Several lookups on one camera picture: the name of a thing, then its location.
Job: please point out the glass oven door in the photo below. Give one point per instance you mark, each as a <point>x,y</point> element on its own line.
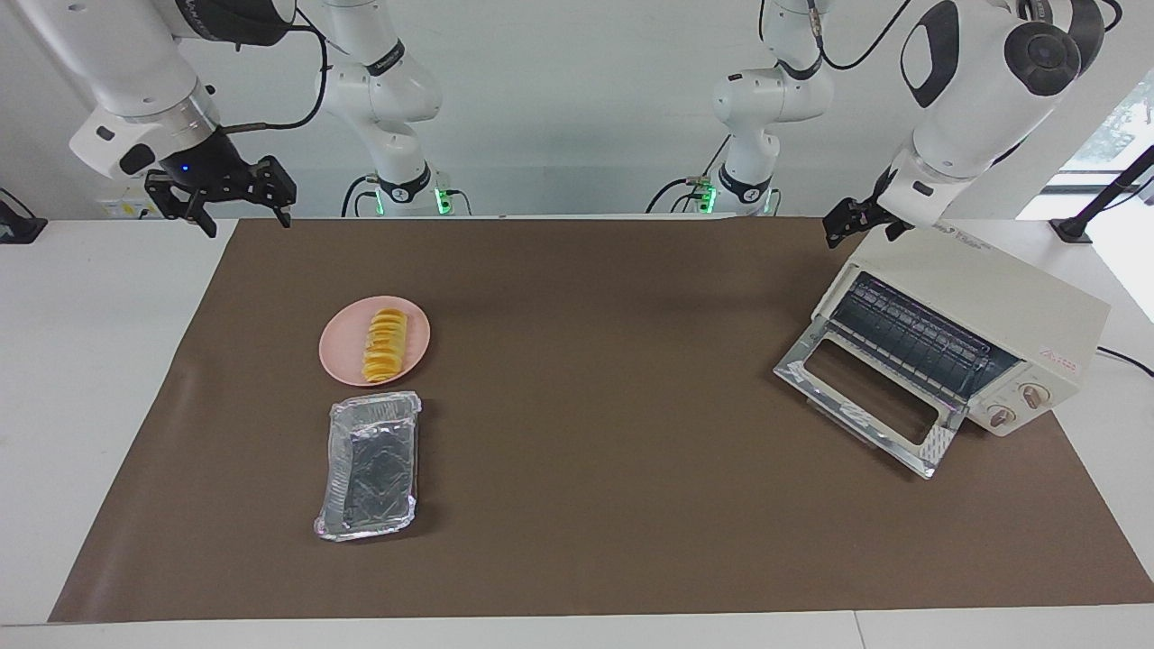
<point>942,446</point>

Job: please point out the large oven knob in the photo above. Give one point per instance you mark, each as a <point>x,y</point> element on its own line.
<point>1035,395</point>

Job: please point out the yellow sliced bread loaf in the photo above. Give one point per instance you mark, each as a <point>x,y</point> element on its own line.
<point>384,347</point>

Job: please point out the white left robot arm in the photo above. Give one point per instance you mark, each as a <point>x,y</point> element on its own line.
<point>983,81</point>

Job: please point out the small oven knob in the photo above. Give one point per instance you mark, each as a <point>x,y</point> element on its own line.
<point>1001,415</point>

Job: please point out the cream toaster oven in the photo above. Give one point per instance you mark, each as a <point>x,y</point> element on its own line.
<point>992,297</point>

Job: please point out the pink round plate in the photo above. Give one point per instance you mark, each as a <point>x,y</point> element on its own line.
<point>343,347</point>

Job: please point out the brown table mat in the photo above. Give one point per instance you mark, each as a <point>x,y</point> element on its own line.
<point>586,505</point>

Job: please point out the aluminium foil tray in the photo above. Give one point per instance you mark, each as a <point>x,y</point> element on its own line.
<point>370,469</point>

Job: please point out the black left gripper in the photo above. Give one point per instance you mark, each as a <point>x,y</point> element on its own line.
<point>861,212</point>

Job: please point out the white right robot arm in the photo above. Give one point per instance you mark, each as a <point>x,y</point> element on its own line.
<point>126,54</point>

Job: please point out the white wall socket strip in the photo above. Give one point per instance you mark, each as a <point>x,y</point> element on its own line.
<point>122,209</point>

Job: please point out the black table clamp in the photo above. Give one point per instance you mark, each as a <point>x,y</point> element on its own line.
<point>20,230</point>

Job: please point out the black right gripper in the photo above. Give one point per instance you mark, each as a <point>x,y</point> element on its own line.
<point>225,176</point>

